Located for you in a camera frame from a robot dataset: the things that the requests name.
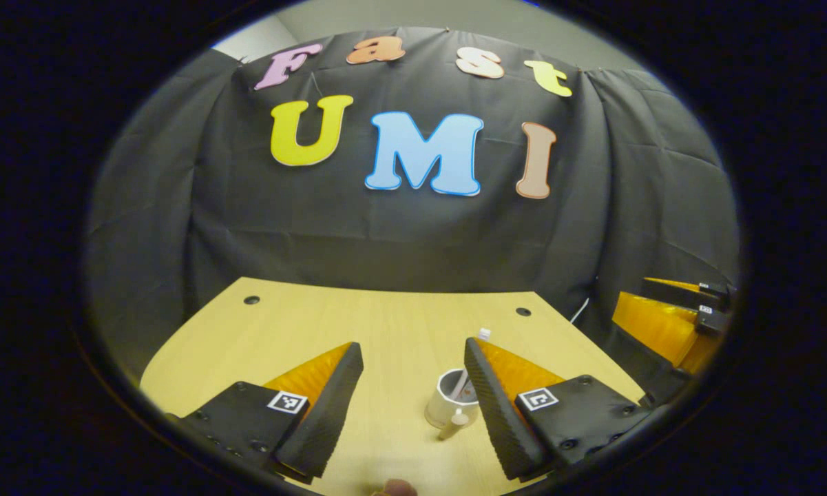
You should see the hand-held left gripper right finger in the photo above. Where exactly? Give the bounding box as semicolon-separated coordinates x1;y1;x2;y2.
463;336;654;483

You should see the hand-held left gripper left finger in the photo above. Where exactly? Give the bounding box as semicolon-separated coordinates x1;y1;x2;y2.
178;341;364;480

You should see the white toothbrush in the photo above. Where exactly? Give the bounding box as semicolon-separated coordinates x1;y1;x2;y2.
454;327;492;402

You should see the wooden desktop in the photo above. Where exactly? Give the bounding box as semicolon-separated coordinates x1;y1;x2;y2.
140;277;647;496

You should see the black backdrop cloth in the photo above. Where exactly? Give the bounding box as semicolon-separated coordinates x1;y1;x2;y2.
83;28;741;407

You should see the white cup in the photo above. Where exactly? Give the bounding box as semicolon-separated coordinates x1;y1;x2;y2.
424;368;481;442

